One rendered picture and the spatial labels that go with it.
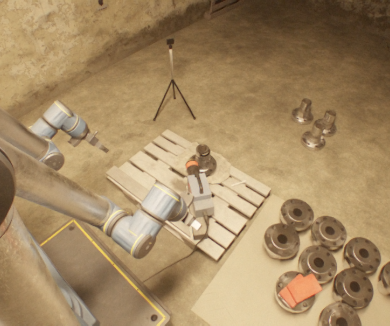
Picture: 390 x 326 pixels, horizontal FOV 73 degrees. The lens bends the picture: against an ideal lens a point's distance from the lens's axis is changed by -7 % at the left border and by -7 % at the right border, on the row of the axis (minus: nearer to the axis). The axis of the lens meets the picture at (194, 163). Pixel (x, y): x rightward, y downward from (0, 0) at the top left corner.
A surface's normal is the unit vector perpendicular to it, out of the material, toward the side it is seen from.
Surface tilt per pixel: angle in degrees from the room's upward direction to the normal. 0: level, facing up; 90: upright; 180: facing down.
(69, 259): 0
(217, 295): 0
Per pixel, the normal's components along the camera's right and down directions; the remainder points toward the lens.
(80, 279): 0.00, -0.65
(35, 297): 0.89, 0.36
